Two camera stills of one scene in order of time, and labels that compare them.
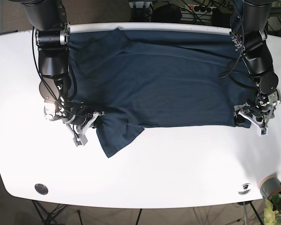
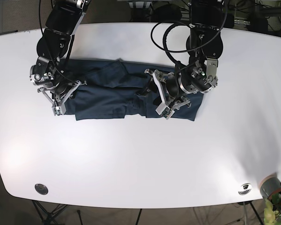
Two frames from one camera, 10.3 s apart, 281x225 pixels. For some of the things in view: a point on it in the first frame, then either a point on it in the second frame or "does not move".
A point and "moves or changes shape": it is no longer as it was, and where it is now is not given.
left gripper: (78, 124) -> (59, 96)
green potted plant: (277, 212) does not move
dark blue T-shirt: (135, 79) moves or changes shape
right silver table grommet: (246, 189) does not move
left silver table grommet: (41, 189) does not move
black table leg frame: (47, 217) does not move
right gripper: (259, 117) -> (168, 86)
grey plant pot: (269, 184) does not move
